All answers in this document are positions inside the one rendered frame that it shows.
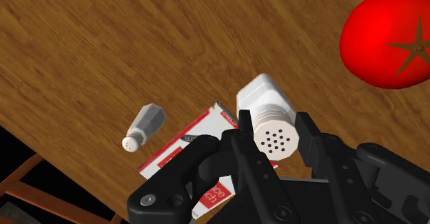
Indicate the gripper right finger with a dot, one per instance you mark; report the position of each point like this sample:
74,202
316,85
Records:
342,169

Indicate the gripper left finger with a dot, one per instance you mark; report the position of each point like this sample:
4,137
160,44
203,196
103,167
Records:
248,169

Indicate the white salt shaker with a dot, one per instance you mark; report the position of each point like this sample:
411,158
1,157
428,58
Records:
268,115

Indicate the grey pepper shaker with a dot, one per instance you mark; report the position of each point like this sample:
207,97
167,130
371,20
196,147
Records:
147,124

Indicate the red tomato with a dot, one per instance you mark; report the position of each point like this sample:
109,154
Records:
383,38

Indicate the wooden chair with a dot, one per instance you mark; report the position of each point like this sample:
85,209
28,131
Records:
37,199

